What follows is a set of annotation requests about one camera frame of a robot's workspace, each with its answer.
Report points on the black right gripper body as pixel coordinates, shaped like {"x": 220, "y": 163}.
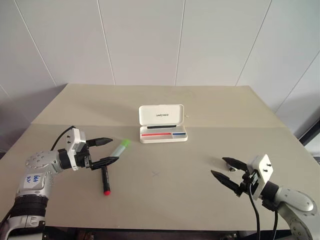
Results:
{"x": 248, "y": 182}

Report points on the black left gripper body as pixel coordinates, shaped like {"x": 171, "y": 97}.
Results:
{"x": 82, "y": 158}

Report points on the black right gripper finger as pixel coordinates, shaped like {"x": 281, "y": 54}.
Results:
{"x": 226, "y": 181}
{"x": 236, "y": 163}

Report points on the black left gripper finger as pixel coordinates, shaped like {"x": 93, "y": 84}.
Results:
{"x": 101, "y": 141}
{"x": 105, "y": 162}

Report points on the black marker with red cap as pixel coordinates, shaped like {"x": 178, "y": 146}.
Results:
{"x": 105, "y": 180}

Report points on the green highlighter pen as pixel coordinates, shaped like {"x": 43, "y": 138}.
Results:
{"x": 120, "y": 150}

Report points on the white pencil case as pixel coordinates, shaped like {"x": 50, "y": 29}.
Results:
{"x": 161, "y": 115}

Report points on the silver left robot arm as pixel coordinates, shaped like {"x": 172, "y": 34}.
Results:
{"x": 37, "y": 162}

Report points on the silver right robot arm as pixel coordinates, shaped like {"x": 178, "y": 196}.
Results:
{"x": 297, "y": 200}

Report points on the red pen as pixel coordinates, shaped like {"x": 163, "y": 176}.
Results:
{"x": 156, "y": 135}

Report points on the black pen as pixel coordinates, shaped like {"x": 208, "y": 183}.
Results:
{"x": 160, "y": 127}

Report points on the dark furniture piece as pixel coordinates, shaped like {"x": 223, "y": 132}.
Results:
{"x": 310, "y": 136}

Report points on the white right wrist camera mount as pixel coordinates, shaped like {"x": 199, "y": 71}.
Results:
{"x": 263, "y": 170}

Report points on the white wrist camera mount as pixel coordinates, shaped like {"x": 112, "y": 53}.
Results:
{"x": 75, "y": 140}
{"x": 263, "y": 170}

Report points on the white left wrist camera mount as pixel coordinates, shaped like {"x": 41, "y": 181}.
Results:
{"x": 75, "y": 140}

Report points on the dark table frame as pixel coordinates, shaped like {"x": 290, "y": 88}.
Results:
{"x": 150, "y": 231}

